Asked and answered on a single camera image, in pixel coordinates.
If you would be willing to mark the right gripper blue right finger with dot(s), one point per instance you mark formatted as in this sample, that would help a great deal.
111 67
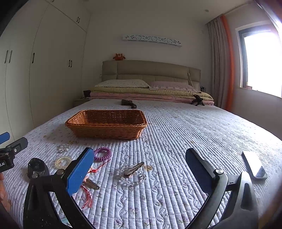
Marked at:
211 181

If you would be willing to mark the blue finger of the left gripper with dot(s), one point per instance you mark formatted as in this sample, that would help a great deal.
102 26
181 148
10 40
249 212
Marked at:
4 137
15 147

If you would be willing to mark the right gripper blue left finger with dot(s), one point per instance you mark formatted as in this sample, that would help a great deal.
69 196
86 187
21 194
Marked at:
39 210

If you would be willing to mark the black hair claw clip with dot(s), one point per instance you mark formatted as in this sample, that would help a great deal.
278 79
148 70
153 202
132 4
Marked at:
36 165

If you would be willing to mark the red cord tassel charm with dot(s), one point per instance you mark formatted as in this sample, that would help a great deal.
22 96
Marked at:
88 198

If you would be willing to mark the metal alligator hair clip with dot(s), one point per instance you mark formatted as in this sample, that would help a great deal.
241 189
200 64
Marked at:
129 171

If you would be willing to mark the person's left hand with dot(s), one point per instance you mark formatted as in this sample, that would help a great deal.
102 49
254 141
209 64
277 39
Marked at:
4 196

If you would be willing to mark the black smartphone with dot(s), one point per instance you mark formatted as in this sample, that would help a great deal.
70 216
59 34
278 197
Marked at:
254 165

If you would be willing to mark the lavender quilted bedspread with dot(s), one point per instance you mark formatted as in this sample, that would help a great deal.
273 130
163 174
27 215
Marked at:
163 193

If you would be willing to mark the brown wicker basket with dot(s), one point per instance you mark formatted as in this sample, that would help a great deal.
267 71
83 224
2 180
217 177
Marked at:
107 124

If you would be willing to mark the beige nightstand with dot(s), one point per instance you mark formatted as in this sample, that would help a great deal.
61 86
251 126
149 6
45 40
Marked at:
78 102

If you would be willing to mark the small black tripod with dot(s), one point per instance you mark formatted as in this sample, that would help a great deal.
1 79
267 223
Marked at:
197 100

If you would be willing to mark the black bedside clock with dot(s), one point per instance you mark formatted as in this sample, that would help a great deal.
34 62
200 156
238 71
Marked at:
87 93

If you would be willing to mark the white built-in wardrobe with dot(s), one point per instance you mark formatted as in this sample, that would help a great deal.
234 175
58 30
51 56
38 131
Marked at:
42 50

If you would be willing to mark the pink pillow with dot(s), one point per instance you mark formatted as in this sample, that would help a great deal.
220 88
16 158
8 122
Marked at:
178 86

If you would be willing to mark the dark wooden hairbrush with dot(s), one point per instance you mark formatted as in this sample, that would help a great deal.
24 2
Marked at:
128 103

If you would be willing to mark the folded yellow pink quilts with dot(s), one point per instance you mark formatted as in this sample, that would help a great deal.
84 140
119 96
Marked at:
149 94

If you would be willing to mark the cream floral pillow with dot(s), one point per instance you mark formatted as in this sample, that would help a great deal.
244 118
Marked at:
129 83

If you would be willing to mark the grey orange curtain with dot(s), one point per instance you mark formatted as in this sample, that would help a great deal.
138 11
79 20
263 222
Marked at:
223 63

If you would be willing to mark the beige padded headboard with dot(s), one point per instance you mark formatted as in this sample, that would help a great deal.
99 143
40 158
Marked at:
150 71

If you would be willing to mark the orange plush toy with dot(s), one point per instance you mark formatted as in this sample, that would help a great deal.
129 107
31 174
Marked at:
119 57

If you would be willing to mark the bright window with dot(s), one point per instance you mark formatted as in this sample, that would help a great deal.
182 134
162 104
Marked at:
260 52

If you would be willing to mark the white carved wall shelf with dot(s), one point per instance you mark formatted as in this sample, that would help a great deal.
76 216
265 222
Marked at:
151 38

